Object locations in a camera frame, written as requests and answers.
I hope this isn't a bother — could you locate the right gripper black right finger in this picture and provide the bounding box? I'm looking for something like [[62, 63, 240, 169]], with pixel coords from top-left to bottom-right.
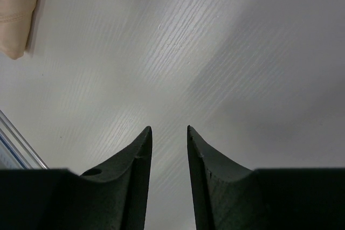
[[187, 127, 344, 229]]

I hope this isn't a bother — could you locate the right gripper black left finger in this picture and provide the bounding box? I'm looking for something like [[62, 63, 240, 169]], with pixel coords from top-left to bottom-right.
[[1, 127, 153, 229]]

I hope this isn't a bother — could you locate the peach cloth napkin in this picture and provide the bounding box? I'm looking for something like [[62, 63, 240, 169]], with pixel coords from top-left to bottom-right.
[[1, 0, 37, 60]]

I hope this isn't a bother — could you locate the front aluminium rail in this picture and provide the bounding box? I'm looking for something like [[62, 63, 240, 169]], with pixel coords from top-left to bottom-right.
[[0, 111, 49, 169]]

